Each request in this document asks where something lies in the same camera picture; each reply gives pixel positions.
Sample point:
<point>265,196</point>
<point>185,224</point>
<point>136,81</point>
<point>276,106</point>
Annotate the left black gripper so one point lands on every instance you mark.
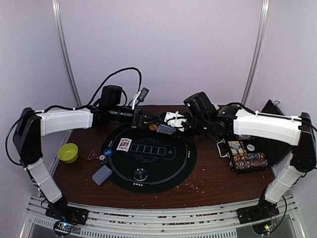
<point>139,116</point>

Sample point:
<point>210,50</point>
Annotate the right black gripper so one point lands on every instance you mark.
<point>187,126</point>

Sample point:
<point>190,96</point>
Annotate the orange big blind button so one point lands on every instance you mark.
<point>153,127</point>

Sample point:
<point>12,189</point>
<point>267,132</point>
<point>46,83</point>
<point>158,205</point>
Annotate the grey card deck box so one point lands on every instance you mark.
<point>165,129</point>

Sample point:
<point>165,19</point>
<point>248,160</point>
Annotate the face-up king playing card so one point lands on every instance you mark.
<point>124,144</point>

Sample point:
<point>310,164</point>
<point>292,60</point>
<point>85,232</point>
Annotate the blue small blind button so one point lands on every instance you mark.
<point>107,152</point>

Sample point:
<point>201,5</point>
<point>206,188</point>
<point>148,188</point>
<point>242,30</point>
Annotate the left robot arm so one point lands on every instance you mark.
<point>32,126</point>

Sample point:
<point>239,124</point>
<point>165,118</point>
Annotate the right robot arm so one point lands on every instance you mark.
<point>236,119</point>

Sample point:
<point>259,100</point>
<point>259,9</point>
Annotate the round black poker mat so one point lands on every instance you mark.
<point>154,163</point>

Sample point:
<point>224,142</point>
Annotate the black poker chip case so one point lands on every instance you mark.
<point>250,154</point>

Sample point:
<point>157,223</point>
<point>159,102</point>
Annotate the red black triangle token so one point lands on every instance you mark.
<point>92,156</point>

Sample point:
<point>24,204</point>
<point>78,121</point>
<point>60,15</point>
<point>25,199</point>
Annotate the lime green bowl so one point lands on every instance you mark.
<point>68,153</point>

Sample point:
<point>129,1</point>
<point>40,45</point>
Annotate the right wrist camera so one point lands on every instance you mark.
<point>175,120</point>

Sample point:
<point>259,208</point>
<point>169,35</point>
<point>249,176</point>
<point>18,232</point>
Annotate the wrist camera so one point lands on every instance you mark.
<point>139,97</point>
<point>175,120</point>

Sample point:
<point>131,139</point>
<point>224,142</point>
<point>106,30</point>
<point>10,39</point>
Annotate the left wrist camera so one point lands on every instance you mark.
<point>139,97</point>

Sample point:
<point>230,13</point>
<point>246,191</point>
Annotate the right aluminium frame post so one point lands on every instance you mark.
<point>259,46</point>

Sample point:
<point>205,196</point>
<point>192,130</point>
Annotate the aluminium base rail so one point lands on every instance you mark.
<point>219,221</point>

